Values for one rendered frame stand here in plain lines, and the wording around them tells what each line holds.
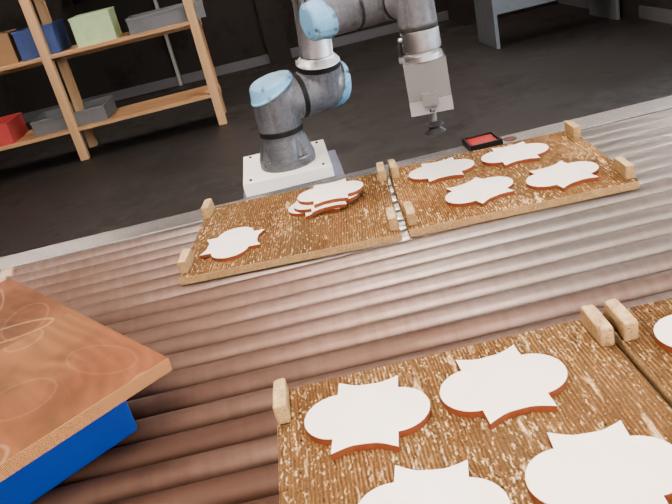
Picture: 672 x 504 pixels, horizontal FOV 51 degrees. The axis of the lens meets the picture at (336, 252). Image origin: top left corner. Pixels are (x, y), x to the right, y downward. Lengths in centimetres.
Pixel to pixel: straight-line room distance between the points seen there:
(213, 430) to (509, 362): 37
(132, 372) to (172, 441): 12
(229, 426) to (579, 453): 42
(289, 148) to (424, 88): 53
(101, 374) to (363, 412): 31
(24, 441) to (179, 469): 18
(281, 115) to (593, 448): 128
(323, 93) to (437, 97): 51
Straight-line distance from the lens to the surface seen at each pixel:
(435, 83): 140
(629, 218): 123
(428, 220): 127
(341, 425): 80
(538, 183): 133
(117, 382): 83
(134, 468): 93
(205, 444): 90
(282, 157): 182
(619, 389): 82
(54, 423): 81
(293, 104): 181
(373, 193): 145
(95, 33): 683
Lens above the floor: 144
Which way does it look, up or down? 24 degrees down
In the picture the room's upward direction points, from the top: 14 degrees counter-clockwise
